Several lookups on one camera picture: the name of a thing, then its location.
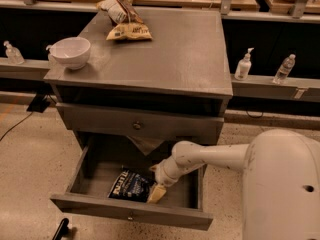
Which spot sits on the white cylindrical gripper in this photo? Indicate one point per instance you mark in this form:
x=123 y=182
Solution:
x=162 y=176

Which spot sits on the blue chip bag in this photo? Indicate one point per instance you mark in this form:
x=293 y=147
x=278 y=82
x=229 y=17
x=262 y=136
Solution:
x=132 y=186

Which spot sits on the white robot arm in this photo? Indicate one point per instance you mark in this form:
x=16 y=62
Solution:
x=280 y=181

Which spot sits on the white paper under drawer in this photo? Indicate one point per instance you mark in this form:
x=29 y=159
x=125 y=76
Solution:
x=145 y=145

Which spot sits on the open grey middle drawer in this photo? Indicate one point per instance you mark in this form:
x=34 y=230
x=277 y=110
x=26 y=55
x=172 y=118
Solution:
x=103 y=159

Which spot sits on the grey top drawer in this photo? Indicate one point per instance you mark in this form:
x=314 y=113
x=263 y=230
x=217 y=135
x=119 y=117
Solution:
x=140 y=123

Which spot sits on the grey wooden drawer cabinet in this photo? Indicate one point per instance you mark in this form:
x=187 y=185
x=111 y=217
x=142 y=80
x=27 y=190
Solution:
x=183 y=69

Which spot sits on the yellow chip bag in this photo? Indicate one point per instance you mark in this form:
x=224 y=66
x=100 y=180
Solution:
x=130 y=31

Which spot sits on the brown and white chip bag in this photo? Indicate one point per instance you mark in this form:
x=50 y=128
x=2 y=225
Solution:
x=120 y=11

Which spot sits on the black power adapter box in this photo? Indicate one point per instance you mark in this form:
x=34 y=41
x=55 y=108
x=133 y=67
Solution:
x=38 y=104

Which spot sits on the white pump lotion bottle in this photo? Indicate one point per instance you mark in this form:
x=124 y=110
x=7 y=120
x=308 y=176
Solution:
x=244 y=66

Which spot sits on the white ceramic bowl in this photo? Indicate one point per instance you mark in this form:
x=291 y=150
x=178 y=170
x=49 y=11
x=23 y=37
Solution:
x=72 y=52

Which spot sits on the clear plastic water bottle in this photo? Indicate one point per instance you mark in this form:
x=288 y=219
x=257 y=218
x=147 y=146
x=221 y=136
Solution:
x=284 y=69

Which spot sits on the clear pump sanitizer bottle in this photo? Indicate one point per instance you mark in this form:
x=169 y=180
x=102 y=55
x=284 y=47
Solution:
x=13 y=54

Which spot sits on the black handle at bottom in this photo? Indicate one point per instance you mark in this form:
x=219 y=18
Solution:
x=62 y=230

